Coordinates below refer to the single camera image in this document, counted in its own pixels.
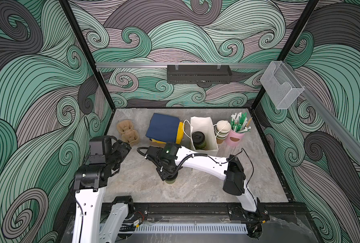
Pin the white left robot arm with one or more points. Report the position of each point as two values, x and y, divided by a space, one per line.
89 186

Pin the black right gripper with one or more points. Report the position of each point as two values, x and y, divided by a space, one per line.
162 173

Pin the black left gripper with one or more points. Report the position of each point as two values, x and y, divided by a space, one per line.
120 146

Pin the clear acrylic wall holder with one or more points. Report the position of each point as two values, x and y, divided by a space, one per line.
282 84

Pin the pink straw holder cup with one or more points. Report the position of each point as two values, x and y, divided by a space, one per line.
233 138

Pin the white wrapped straw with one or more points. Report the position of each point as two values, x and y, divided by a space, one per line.
233 121

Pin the white paper takeout bag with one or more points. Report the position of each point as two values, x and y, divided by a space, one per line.
206 126

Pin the white slotted cable duct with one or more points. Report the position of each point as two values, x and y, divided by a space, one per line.
217 228

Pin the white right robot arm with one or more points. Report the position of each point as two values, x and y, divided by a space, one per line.
229 170

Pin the black wall shelf tray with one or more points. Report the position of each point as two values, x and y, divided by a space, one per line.
198 74

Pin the stack of paper cups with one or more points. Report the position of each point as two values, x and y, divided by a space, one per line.
222 129

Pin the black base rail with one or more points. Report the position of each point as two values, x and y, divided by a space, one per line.
233 211

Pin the brown pulp cup carrier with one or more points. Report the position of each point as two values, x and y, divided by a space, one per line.
127 132

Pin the navy blue napkin stack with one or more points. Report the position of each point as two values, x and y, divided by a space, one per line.
163 128

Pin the green wrapped straw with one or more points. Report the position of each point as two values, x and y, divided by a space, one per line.
242 121

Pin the green paper coffee cup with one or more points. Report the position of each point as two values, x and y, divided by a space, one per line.
202 145

